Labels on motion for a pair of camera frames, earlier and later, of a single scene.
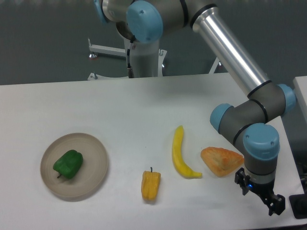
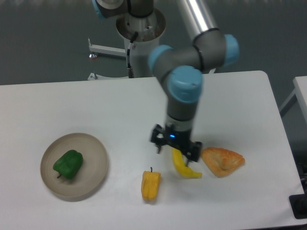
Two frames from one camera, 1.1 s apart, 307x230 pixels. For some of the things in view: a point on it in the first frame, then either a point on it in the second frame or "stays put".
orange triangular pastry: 221,161 stays put
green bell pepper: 69,164 stays put
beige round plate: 92,173 stays put
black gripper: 265,190 to 177,133
